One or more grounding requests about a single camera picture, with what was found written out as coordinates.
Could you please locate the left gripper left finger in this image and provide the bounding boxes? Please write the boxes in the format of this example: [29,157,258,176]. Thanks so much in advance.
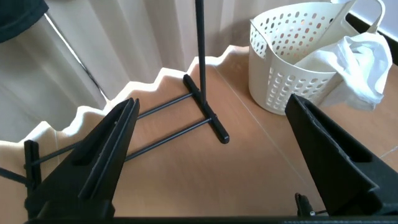
[24,98,141,218]

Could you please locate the white garment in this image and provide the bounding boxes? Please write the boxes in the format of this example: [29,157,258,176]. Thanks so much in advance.
[293,31,394,112]

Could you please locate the black clothes rack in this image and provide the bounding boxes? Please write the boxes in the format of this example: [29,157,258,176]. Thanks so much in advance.
[0,0,231,195]

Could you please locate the black shorts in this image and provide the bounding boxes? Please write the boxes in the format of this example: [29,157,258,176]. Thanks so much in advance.
[0,0,50,44]

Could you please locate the white laundry basket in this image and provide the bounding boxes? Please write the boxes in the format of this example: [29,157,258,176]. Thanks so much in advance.
[248,0,387,116]

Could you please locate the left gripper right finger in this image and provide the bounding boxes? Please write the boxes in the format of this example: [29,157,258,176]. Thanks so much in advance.
[284,93,398,217]

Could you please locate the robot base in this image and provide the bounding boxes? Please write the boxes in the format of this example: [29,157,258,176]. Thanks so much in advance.
[294,192,328,218]

